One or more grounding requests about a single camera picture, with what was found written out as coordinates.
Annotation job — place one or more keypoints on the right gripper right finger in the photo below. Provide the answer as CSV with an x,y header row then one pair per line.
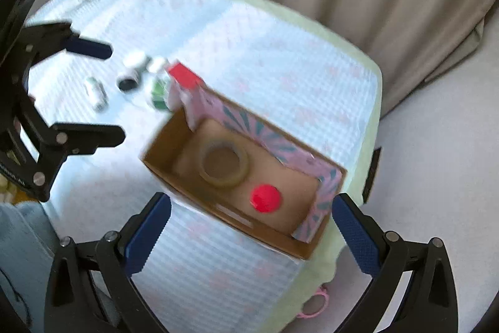
x,y
429,303

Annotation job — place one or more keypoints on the black bottomed small jar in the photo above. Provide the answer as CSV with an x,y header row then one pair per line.
x,y
129,81

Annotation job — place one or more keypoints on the pink patterned cardboard box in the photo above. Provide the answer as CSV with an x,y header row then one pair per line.
x,y
307,180

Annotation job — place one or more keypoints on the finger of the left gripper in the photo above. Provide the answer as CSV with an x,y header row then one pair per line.
x,y
68,40
70,139

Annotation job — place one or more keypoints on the white pill bottle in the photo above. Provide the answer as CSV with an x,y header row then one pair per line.
x,y
96,94

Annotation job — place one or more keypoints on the pink ring toy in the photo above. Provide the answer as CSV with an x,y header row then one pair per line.
x,y
316,305

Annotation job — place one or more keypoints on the green label white jar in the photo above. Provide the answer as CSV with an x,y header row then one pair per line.
x,y
159,93

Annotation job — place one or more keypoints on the pale green mattress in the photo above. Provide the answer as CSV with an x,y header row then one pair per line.
x,y
282,67

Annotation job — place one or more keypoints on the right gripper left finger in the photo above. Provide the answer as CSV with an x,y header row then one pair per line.
x,y
90,287

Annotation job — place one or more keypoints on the white earbuds case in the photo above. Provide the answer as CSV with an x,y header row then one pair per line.
x,y
157,64

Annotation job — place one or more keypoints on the yellow tape roll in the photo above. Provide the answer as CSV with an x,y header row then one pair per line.
x,y
223,164

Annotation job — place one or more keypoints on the blue pink checkered blanket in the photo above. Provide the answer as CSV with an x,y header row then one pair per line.
x,y
96,193

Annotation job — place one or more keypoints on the red round lid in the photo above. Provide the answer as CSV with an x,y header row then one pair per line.
x,y
266,198

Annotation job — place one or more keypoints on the white lid jar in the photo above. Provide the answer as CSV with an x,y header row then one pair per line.
x,y
136,60

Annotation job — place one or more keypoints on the red rectangular box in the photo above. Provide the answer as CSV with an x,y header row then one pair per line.
x,y
186,78

